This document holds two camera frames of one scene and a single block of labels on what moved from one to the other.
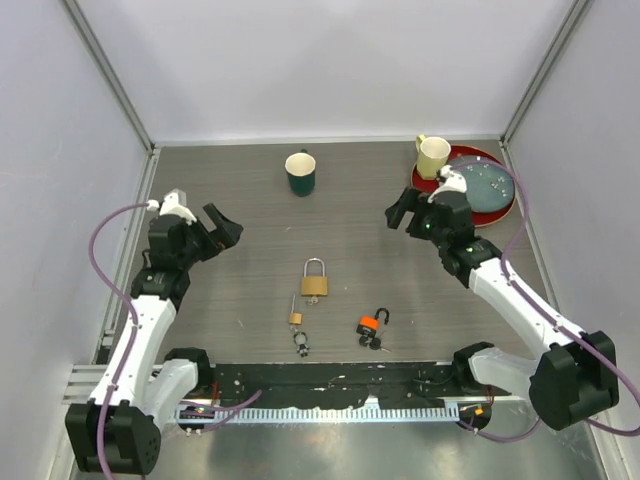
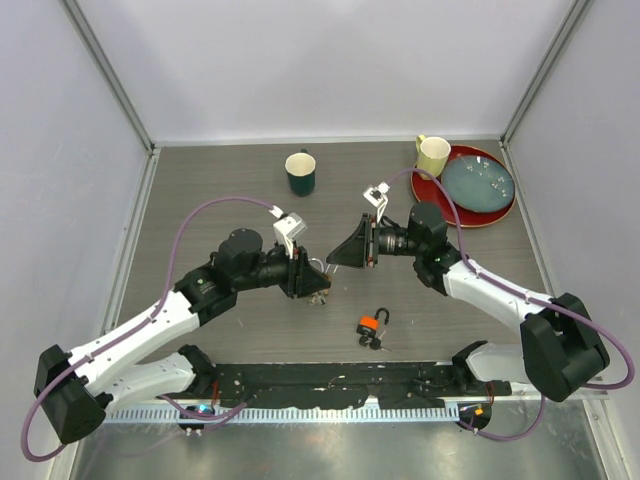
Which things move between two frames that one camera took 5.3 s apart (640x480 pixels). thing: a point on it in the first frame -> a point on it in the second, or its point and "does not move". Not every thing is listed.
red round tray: [427, 185] does not move
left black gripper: [226, 233] -> [302, 278]
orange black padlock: [368, 325] does not move
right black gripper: [409, 201] -> [358, 248]
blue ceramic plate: [490, 185] does not move
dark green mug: [300, 168] does not move
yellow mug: [432, 153] does not move
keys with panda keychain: [300, 339] -> [327, 284]
